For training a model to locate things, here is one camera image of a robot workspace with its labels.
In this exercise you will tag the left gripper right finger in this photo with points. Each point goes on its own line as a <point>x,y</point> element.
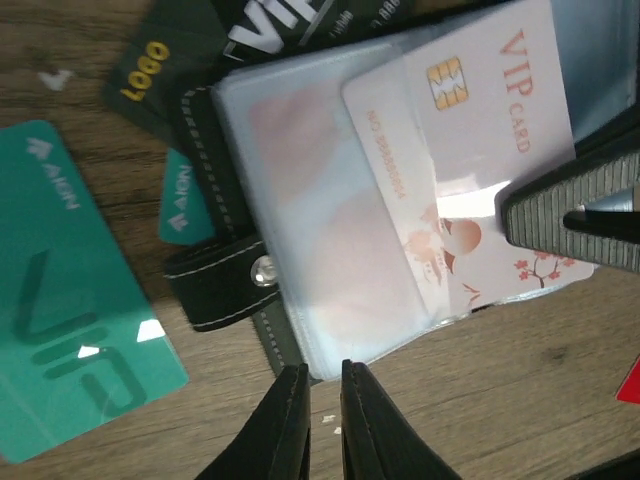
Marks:
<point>377,440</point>

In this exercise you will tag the black leather card holder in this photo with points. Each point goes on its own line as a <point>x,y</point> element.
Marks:
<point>304,244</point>

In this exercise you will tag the teal chip card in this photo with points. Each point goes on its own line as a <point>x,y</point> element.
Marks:
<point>183,216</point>

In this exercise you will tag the teal VIP card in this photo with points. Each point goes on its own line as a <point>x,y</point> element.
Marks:
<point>80,342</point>

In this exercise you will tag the dark green numbered card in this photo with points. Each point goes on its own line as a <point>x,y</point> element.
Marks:
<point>174,37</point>

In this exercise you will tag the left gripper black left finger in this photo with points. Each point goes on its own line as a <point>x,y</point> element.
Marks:
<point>274,443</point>

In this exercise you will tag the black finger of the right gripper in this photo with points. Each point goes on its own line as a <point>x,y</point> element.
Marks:
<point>553,213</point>

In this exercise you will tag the white floral VIP card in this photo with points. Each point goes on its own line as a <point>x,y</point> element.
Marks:
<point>446,128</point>

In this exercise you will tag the black membership card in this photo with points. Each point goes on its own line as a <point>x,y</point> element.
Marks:
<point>262,28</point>

